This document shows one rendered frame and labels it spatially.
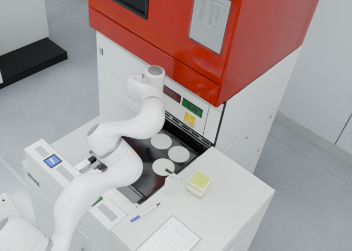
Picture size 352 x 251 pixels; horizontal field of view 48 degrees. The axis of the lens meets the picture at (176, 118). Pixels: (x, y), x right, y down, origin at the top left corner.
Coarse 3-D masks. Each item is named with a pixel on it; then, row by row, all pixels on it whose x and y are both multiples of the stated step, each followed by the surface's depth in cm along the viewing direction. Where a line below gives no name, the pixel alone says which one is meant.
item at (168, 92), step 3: (165, 87) 186; (165, 90) 187; (168, 90) 186; (165, 93) 188; (168, 93) 187; (171, 93) 185; (174, 93) 183; (171, 96) 186; (174, 96) 185; (177, 96) 183; (174, 99) 185; (177, 99) 184
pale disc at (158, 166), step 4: (156, 160) 181; (160, 160) 182; (164, 160) 182; (168, 160) 182; (156, 164) 180; (160, 164) 180; (164, 164) 180; (168, 164) 180; (172, 164) 181; (152, 168) 178; (156, 168) 178; (160, 168) 178; (164, 168) 178; (168, 168) 179; (172, 168) 179; (156, 172) 176; (160, 172) 176; (164, 172) 177
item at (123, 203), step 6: (90, 168) 177; (108, 192) 168; (114, 192) 169; (114, 198) 167; (120, 198) 167; (126, 198) 167; (120, 204) 165; (126, 204) 165; (132, 204) 165; (126, 210) 163
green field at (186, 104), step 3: (183, 99) 181; (183, 102) 182; (186, 102) 181; (183, 105) 183; (186, 105) 182; (189, 105) 180; (192, 105) 179; (189, 108) 181; (192, 108) 180; (195, 108) 178; (198, 108) 177; (192, 111) 181; (195, 111) 179; (198, 111) 178; (201, 111) 177; (198, 114) 179
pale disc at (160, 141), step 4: (152, 136) 192; (156, 136) 192; (160, 136) 192; (164, 136) 193; (168, 136) 193; (152, 140) 190; (156, 140) 190; (160, 140) 190; (164, 140) 191; (168, 140) 191; (152, 144) 188; (156, 144) 188; (160, 144) 189; (164, 144) 189; (168, 144) 189; (160, 148) 187; (164, 148) 187
